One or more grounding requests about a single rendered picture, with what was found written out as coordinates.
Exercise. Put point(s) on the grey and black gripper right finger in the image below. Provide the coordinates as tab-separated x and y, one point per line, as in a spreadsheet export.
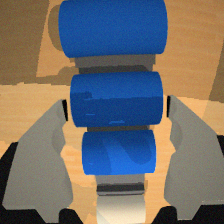
194	183

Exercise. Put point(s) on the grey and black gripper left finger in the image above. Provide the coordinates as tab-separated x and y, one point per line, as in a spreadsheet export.
34	181

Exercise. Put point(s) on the blue cylinder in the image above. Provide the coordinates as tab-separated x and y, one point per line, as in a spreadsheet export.
118	152
116	99
112	27

